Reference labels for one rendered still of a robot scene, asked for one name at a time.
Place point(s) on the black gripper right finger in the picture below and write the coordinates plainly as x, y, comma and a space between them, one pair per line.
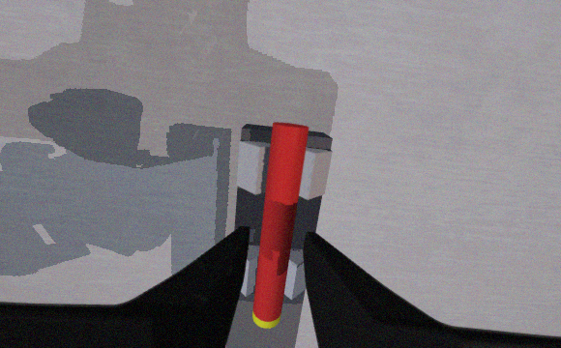
351, 309

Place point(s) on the red cylinder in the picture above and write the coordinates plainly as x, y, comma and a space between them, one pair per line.
286, 161

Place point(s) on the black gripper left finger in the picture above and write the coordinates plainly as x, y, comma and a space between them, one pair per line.
193, 308

